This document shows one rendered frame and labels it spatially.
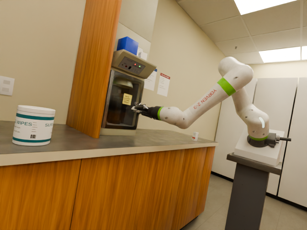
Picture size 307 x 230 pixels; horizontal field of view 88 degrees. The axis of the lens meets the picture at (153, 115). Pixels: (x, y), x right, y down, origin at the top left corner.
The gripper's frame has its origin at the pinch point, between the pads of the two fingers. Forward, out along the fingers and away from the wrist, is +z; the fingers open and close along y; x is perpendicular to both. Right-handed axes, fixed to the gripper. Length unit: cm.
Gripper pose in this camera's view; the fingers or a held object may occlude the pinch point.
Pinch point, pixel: (135, 109)
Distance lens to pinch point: 121.8
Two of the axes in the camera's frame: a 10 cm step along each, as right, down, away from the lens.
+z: -7.2, -1.3, 6.8
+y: -4.5, -6.5, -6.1
